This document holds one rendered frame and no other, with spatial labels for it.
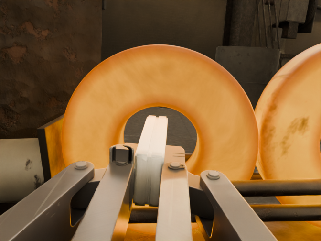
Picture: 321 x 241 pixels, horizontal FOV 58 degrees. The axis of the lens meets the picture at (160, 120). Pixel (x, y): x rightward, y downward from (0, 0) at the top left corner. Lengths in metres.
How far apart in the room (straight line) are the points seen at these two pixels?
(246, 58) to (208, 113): 2.41
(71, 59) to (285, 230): 0.34
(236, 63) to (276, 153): 2.41
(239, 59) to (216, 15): 6.18
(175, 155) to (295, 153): 0.11
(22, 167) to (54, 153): 0.03
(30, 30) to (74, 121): 0.22
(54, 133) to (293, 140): 0.18
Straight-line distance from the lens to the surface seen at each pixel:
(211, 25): 8.65
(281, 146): 0.24
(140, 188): 0.15
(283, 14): 7.86
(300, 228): 0.28
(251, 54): 2.63
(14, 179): 0.25
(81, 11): 0.45
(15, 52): 0.43
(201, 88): 0.21
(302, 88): 0.23
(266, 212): 0.23
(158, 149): 0.15
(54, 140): 0.23
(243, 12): 4.26
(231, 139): 0.22
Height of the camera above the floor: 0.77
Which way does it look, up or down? 13 degrees down
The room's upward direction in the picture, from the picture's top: 4 degrees clockwise
